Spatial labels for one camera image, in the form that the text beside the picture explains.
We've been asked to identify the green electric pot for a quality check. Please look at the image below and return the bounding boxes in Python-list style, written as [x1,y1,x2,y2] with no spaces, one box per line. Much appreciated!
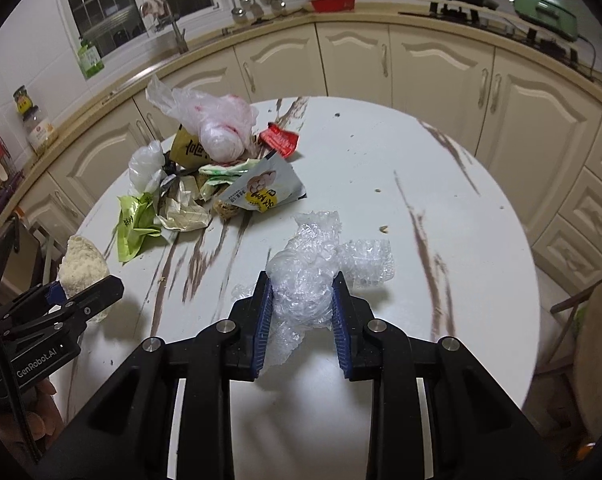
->
[511,0,582,43]

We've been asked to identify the purple utensil holder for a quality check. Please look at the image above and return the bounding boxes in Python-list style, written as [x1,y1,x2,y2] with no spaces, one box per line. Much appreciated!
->
[0,172,24,211]

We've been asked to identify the wooden chair beige cushion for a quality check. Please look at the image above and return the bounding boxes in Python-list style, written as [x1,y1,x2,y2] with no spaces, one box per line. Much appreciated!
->
[533,260,602,441]

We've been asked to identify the white snack bag yellow label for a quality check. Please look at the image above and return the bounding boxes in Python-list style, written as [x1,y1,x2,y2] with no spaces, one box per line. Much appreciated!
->
[212,152,307,221]

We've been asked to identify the cream crumpled wrapper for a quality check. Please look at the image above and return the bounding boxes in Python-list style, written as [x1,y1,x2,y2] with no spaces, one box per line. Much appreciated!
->
[153,177,213,233]

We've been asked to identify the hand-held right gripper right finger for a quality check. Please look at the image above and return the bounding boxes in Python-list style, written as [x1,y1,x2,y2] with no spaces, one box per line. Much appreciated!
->
[331,270,572,480]

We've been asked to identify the green snack packet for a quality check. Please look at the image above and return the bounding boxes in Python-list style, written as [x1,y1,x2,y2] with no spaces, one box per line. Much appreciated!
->
[116,192,163,263]

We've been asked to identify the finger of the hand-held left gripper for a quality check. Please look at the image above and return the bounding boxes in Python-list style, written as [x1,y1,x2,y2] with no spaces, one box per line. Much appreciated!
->
[0,280,67,328]
[1,276,125,344]

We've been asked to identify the clear plastic tray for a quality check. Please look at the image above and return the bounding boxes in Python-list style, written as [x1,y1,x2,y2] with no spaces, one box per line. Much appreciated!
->
[341,239,397,288]

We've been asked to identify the red baking tray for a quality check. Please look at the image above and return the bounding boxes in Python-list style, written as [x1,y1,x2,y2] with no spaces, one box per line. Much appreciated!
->
[308,0,358,13]

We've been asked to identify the white jar orange label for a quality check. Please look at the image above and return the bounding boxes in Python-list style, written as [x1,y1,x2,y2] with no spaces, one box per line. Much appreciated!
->
[25,107,57,156]

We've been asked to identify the metal kitchen faucet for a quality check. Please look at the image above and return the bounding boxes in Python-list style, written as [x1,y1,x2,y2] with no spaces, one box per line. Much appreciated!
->
[153,5,189,53]

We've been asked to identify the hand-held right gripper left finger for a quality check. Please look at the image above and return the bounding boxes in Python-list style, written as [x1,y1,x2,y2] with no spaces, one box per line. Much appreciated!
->
[34,270,274,480]

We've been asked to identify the beige paper towel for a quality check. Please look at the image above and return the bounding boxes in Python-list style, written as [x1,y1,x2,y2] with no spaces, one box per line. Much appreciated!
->
[57,235,111,323]

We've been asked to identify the clear plastic wrap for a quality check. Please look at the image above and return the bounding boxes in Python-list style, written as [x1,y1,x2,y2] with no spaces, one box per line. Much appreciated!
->
[231,210,349,366]

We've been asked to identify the yellow snack packet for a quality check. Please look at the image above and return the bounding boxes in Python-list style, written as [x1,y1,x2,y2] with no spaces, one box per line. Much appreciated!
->
[169,125,217,171]

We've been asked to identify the dark kitchen window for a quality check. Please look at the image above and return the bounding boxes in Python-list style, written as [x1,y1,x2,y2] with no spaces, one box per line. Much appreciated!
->
[61,0,222,58]

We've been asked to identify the red wrapper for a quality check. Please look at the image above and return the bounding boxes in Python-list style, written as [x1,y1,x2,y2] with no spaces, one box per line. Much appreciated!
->
[258,121,301,161]

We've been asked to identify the glass jar yellow label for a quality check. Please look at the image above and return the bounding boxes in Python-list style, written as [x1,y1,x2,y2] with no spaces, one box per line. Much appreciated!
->
[12,85,34,118]

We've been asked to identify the green bottle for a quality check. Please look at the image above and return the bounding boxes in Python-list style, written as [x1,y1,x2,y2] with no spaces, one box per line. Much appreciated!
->
[77,37,105,80]

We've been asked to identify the person's left hand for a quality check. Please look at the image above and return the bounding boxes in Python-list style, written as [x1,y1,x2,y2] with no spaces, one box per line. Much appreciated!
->
[0,377,64,448]

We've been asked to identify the cream kitchen cabinets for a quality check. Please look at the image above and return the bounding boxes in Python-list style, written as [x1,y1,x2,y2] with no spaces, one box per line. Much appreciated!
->
[11,22,602,281]

